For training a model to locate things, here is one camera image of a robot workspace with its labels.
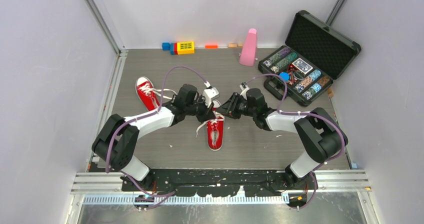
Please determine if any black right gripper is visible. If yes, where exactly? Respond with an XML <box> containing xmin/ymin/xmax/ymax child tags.
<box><xmin>215</xmin><ymin>92</ymin><xmax>257</xmax><ymax>120</ymax></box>

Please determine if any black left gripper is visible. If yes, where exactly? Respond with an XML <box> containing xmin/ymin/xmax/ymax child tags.
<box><xmin>184</xmin><ymin>94</ymin><xmax>215</xmax><ymax>124</ymax></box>

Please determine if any white shoelace of sneaker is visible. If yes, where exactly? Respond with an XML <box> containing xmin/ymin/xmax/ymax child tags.
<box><xmin>136</xmin><ymin>81</ymin><xmax>177</xmax><ymax>100</ymax></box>
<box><xmin>195</xmin><ymin>112</ymin><xmax>225</xmax><ymax>137</ymax></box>

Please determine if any red canvas sneaker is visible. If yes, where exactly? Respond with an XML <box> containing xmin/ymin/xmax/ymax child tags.
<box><xmin>206</xmin><ymin>100</ymin><xmax>225</xmax><ymax>151</ymax></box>
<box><xmin>135</xmin><ymin>76</ymin><xmax>160</xmax><ymax>111</ymax></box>

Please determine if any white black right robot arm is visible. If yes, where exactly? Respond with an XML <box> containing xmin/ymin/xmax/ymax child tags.
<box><xmin>216</xmin><ymin>88</ymin><xmax>348</xmax><ymax>189</ymax></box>

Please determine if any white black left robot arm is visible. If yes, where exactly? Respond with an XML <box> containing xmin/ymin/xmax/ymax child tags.
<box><xmin>91</xmin><ymin>84</ymin><xmax>219</xmax><ymax>191</ymax></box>

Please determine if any yellow toy block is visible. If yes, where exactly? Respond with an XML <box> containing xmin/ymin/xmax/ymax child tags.
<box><xmin>176</xmin><ymin>41</ymin><xmax>195</xmax><ymax>55</ymax></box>

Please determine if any pink metronome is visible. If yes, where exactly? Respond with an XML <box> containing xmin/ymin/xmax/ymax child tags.
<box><xmin>239</xmin><ymin>28</ymin><xmax>257</xmax><ymax>67</ymax></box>

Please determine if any orange flat block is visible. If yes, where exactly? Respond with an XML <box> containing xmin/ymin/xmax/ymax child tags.
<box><xmin>204</xmin><ymin>44</ymin><xmax>218</xmax><ymax>49</ymax></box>

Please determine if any red toy block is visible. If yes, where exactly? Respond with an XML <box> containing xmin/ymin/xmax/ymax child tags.
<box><xmin>169</xmin><ymin>43</ymin><xmax>178</xmax><ymax>55</ymax></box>

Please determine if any blue toy cube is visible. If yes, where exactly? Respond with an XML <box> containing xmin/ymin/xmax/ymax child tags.
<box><xmin>161</xmin><ymin>42</ymin><xmax>171</xmax><ymax>51</ymax></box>

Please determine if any wooden block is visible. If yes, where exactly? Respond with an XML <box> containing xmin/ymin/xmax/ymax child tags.
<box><xmin>227</xmin><ymin>43</ymin><xmax>238</xmax><ymax>48</ymax></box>

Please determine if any blue round dealer chip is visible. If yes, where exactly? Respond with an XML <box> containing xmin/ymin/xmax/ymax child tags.
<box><xmin>279</xmin><ymin>72</ymin><xmax>290</xmax><ymax>82</ymax></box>

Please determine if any playing card deck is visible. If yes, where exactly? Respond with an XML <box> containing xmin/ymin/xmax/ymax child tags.
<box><xmin>291</xmin><ymin>57</ymin><xmax>314</xmax><ymax>77</ymax></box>

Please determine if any black poker chip case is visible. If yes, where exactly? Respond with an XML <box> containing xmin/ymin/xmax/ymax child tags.
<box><xmin>257</xmin><ymin>10</ymin><xmax>362</xmax><ymax>107</ymax></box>

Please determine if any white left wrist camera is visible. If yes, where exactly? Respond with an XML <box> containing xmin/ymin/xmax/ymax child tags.
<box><xmin>202</xmin><ymin>81</ymin><xmax>221</xmax><ymax>109</ymax></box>

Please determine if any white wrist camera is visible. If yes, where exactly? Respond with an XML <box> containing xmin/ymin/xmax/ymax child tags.
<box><xmin>202</xmin><ymin>81</ymin><xmax>221</xmax><ymax>109</ymax></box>
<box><xmin>239</xmin><ymin>82</ymin><xmax>250</xmax><ymax>99</ymax></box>

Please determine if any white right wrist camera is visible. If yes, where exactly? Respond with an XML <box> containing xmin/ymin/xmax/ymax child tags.
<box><xmin>239</xmin><ymin>82</ymin><xmax>250</xmax><ymax>99</ymax></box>

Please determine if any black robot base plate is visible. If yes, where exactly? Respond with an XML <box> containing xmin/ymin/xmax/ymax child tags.
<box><xmin>121</xmin><ymin>168</ymin><xmax>315</xmax><ymax>197</ymax></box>

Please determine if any aluminium frame rail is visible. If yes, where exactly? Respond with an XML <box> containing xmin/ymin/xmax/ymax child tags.
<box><xmin>70</xmin><ymin>170</ymin><xmax>372</xmax><ymax>208</ymax></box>

